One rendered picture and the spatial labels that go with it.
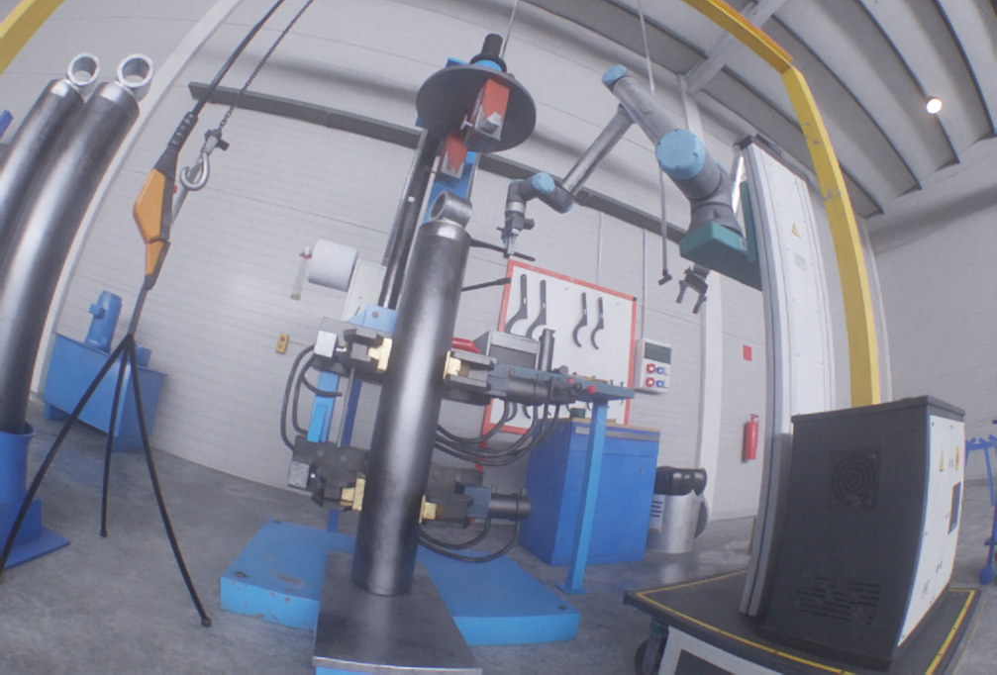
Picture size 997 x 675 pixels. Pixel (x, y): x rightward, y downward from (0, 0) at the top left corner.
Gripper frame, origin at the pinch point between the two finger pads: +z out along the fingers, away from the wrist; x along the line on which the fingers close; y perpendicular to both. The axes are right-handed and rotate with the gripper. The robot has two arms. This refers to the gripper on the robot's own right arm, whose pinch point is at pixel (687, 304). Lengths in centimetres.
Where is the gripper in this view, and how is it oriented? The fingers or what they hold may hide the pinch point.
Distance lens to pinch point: 202.1
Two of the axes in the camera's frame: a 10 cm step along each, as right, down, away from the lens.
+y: 3.3, 1.6, -9.3
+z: -4.2, 9.1, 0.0
